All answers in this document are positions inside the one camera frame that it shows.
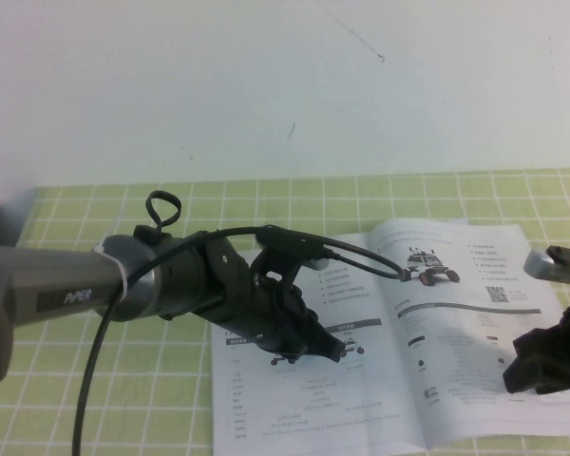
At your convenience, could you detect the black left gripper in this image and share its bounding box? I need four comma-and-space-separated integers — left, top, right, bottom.
193, 236, 352, 366

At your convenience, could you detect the white product manual book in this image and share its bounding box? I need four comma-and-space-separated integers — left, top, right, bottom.
210, 218, 570, 456

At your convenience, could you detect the white zip tie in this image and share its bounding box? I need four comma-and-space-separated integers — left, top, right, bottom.
94, 237, 129, 305

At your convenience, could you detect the green white checked tablecloth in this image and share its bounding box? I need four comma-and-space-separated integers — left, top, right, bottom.
0, 168, 570, 456

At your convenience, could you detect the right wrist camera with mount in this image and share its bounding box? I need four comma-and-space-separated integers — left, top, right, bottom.
522, 244, 570, 286

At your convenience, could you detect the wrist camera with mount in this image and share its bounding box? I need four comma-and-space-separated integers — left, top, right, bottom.
255, 224, 344, 287
522, 244, 570, 286

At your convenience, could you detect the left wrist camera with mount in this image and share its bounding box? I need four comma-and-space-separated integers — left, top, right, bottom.
255, 224, 344, 287

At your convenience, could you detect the black looped plug strap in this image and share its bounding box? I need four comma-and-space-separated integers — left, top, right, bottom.
132, 190, 181, 244

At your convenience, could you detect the black camera cable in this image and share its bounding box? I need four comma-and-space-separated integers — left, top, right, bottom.
70, 226, 408, 456

